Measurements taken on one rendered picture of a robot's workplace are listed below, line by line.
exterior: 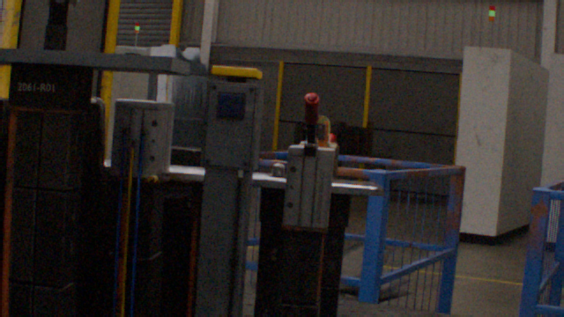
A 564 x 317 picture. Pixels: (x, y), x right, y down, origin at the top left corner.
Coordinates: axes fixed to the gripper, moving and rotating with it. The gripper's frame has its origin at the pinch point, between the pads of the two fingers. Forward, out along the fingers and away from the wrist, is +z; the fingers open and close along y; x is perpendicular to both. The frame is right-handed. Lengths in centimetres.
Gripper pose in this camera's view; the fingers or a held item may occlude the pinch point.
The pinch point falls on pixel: (55, 40)
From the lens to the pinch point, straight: 125.9
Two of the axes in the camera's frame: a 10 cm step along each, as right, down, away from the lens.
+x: -9.6, -0.7, -2.7
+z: -0.8, 10.0, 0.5
